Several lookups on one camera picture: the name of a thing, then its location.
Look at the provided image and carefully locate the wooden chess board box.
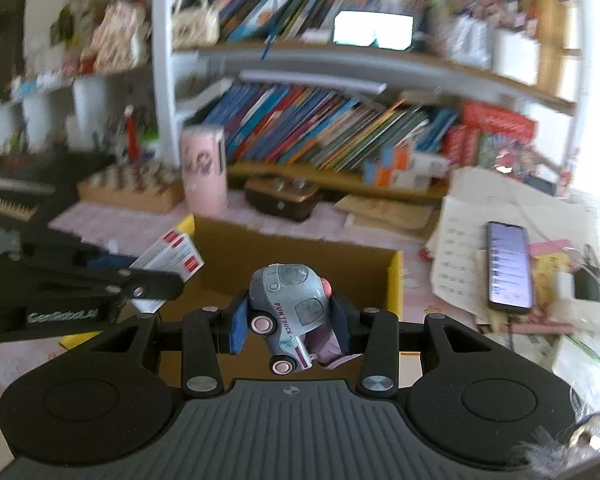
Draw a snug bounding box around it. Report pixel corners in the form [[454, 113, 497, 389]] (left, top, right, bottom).
[[76, 164, 186, 213]]

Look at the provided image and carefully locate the pink checked tablecloth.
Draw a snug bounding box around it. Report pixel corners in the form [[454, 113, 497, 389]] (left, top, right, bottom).
[[0, 187, 481, 391]]

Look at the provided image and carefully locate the grey fur sleeve trim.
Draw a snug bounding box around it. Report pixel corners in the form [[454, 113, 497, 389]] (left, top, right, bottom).
[[512, 407, 600, 476]]

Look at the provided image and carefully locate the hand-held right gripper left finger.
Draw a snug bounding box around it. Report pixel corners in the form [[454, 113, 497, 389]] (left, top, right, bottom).
[[87, 290, 251, 396]]

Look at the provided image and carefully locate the row of colourful books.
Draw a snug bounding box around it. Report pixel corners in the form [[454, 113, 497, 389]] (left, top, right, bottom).
[[215, 0, 441, 43], [200, 82, 461, 173]]

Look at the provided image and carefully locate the grey-blue toy truck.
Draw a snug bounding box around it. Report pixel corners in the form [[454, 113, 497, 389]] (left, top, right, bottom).
[[249, 262, 363, 375]]

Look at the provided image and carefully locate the black electronic keyboard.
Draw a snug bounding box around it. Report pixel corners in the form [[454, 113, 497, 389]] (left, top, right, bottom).
[[0, 152, 117, 223]]

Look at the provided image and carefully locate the yellow cardboard box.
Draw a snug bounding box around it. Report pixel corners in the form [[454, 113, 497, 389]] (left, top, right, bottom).
[[59, 214, 405, 391]]

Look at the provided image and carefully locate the white corner shelf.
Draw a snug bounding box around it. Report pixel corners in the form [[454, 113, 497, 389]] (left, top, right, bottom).
[[0, 67, 153, 153]]

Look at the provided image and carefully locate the brown case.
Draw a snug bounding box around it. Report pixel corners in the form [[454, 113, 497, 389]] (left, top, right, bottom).
[[245, 176, 322, 223]]

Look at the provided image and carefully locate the white charger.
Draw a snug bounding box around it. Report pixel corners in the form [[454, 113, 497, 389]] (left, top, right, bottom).
[[554, 271, 577, 308]]

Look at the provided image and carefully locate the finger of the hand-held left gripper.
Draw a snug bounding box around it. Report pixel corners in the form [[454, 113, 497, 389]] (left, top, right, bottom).
[[30, 266, 185, 309], [22, 241, 139, 274]]

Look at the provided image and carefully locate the pink floral ornament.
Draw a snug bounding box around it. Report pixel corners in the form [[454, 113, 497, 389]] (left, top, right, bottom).
[[92, 0, 148, 68]]

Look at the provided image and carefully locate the pink pen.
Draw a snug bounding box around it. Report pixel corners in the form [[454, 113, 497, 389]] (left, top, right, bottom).
[[500, 322, 576, 336]]

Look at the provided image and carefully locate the red bottle with white cap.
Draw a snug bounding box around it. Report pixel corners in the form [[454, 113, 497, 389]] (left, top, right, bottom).
[[125, 105, 141, 163]]

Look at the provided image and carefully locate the yellow booklet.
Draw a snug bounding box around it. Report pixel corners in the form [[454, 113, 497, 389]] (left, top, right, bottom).
[[530, 252, 573, 311]]

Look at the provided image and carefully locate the white curved bookend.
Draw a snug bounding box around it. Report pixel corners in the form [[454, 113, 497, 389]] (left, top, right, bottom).
[[180, 77, 236, 112]]

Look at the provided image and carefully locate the orange and white carton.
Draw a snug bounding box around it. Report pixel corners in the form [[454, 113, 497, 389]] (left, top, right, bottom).
[[362, 162, 433, 192], [377, 146, 451, 173]]

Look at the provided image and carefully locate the pink cylindrical container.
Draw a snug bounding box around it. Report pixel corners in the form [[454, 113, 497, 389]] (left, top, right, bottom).
[[180, 125, 228, 216]]

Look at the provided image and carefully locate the white woven handbag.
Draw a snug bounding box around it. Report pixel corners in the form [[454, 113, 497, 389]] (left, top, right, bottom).
[[171, 0, 221, 50]]

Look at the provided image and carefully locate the white tub green lid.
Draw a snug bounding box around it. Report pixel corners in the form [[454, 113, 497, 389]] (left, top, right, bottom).
[[140, 132, 162, 162]]

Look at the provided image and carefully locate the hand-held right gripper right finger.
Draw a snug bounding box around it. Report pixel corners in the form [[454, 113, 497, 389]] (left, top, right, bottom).
[[329, 294, 496, 397]]

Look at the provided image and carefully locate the white storage box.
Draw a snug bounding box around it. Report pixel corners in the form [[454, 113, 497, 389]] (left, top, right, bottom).
[[490, 27, 541, 86]]

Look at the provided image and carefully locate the white bookshelf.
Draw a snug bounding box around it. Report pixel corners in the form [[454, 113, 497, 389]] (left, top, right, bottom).
[[150, 0, 581, 201]]

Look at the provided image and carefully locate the black smartphone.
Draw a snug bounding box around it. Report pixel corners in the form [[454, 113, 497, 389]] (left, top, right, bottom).
[[485, 221, 535, 315]]

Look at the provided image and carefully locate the tablet computer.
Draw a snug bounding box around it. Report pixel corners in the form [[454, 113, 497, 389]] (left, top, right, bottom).
[[332, 10, 415, 51]]

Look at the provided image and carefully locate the white lamp bar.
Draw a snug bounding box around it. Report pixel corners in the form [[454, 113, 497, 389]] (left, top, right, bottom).
[[240, 70, 387, 94]]

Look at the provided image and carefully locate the stack of white papers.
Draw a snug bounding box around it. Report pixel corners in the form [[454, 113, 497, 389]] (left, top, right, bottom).
[[425, 167, 600, 331]]

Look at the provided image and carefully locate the red and white small carton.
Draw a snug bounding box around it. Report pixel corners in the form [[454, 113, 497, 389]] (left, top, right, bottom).
[[129, 230, 204, 313]]

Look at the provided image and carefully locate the red game box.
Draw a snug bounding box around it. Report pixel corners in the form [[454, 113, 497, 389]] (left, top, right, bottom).
[[460, 101, 538, 143]]

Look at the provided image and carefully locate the black power adapter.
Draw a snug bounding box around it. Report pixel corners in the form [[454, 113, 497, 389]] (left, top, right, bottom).
[[572, 267, 600, 305]]

